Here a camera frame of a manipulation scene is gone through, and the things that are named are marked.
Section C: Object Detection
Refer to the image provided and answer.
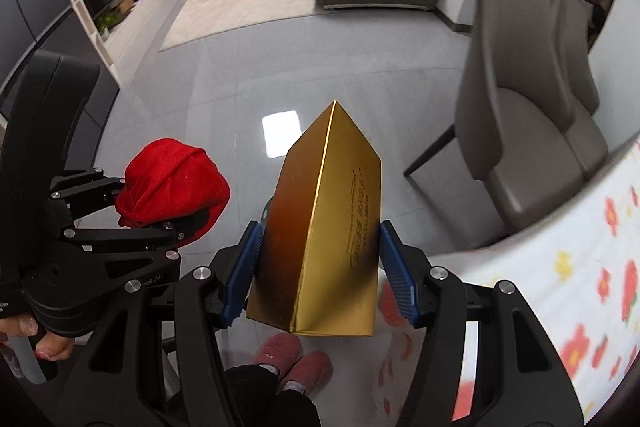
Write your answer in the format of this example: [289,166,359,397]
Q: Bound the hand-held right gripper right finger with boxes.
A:
[380,219,586,427]

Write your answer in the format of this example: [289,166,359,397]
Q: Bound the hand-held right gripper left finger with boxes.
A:
[62,221,265,427]

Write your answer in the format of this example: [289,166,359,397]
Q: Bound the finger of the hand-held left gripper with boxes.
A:
[49,167,126,230]
[60,207,211,254]

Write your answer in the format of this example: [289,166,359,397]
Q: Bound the red honeycomb paper ball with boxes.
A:
[115,138,231,243]

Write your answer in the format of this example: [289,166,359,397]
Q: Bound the gold triangular box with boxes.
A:
[246,101,383,338]

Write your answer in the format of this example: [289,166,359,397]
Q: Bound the person's left hand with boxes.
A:
[0,314,76,363]

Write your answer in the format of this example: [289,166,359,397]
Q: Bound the pink fuzzy slipper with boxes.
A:
[252,332,304,380]
[280,350,333,395]

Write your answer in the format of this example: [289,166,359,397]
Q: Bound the dark grey cabinet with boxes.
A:
[0,0,121,132]

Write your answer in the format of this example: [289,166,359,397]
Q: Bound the green houseplant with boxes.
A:
[95,12,123,40]

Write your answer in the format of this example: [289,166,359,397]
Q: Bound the person's black trousers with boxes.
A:
[222,362,321,427]

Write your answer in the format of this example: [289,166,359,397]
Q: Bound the white floral tablecloth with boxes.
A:
[375,137,640,427]

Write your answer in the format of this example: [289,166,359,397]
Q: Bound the grey-brown upholstered chair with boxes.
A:
[552,0,601,115]
[404,0,611,248]

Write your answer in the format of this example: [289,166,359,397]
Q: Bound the beige rug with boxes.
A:
[160,0,331,52]

